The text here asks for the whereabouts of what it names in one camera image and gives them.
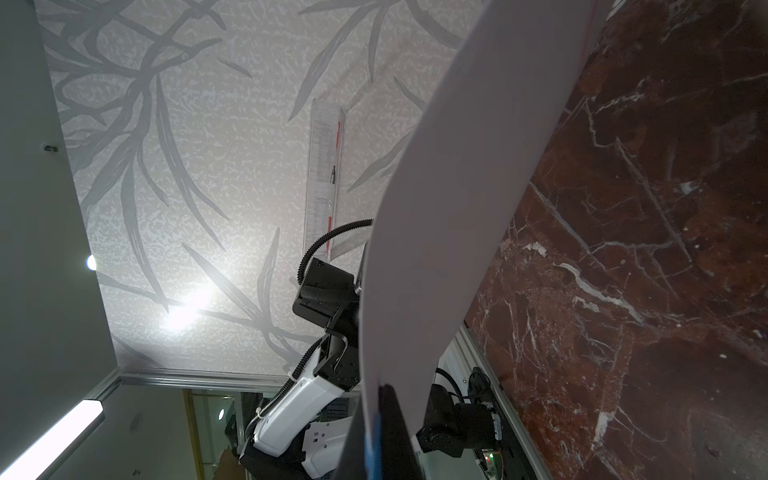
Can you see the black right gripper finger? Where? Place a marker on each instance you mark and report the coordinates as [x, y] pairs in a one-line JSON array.
[[382, 452]]

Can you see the document with purple highlight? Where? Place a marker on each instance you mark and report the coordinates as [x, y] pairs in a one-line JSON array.
[[457, 186]]

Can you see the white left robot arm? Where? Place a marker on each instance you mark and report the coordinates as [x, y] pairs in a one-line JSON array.
[[287, 438]]

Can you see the clear acrylic wall shelf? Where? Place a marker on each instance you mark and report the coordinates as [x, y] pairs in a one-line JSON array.
[[326, 140]]

